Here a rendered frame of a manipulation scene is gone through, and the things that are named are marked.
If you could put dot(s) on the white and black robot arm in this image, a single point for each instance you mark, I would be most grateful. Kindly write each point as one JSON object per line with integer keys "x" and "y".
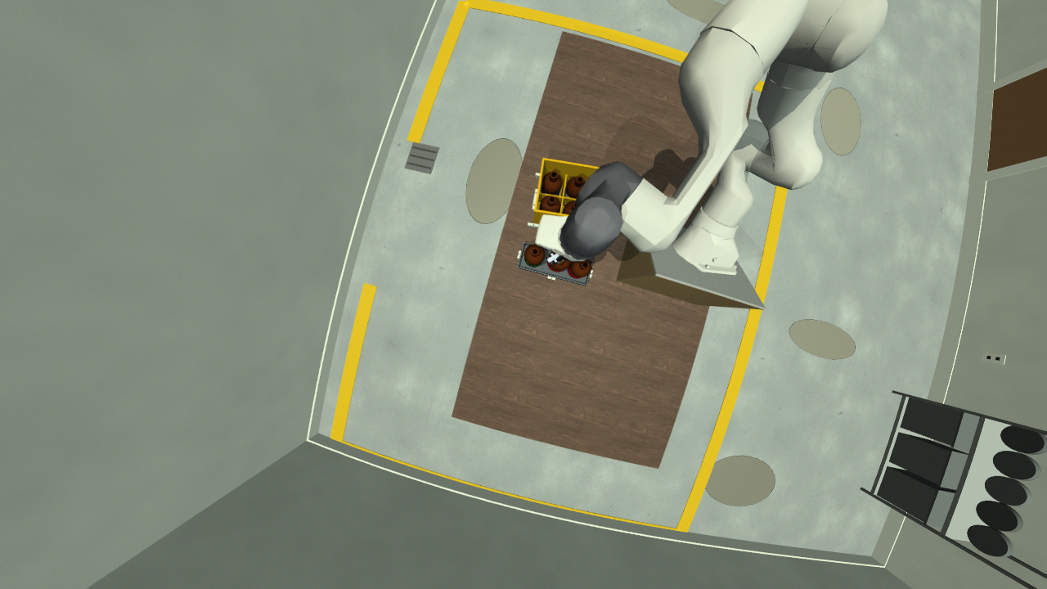
{"x": 716, "y": 81}

